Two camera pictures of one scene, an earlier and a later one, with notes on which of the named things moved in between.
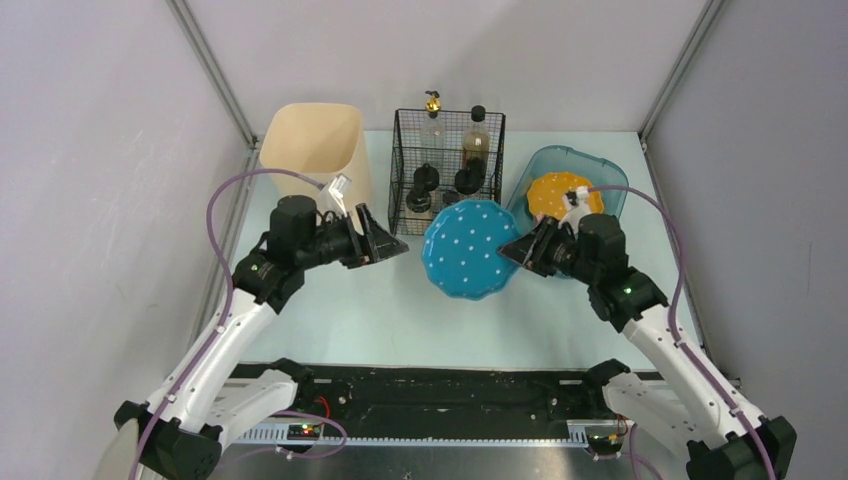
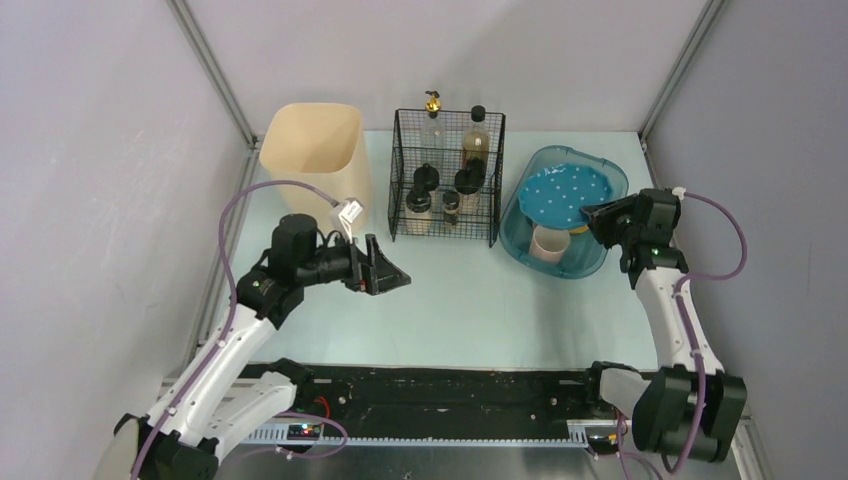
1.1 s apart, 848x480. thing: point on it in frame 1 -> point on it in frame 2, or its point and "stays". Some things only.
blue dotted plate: (460, 254) -> (556, 195)
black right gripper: (546, 244) -> (617, 221)
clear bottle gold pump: (433, 130) stays
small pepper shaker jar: (450, 197) stays
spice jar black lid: (426, 177) stays
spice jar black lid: (469, 180) stays
